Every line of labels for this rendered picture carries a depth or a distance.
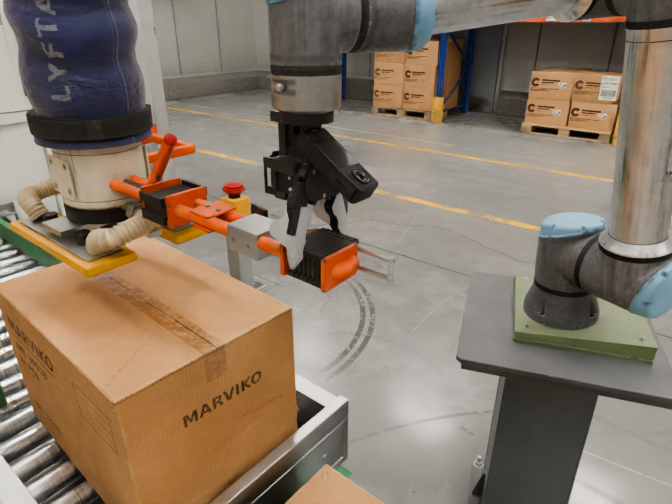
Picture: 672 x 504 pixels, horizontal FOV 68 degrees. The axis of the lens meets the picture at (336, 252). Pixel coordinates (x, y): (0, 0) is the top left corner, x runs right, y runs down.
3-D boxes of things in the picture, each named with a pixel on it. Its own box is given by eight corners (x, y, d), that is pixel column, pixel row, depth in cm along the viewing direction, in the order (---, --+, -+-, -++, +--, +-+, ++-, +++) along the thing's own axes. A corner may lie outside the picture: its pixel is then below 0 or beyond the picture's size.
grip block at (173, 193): (140, 218, 91) (135, 187, 89) (184, 204, 98) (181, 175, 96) (167, 230, 87) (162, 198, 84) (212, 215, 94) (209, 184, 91)
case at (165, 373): (34, 415, 134) (-9, 284, 117) (168, 349, 161) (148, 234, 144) (152, 562, 97) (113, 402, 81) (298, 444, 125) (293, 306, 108)
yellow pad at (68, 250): (10, 230, 110) (4, 209, 108) (56, 217, 117) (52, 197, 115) (89, 279, 91) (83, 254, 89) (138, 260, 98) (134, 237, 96)
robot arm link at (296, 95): (355, 73, 64) (304, 78, 57) (355, 112, 66) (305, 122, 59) (304, 68, 69) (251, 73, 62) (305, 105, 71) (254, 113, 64)
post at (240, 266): (243, 434, 201) (219, 197, 159) (256, 424, 205) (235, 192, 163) (255, 442, 197) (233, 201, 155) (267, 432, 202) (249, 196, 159)
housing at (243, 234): (226, 249, 80) (224, 223, 78) (257, 236, 85) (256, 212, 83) (256, 262, 76) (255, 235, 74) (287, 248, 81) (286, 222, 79)
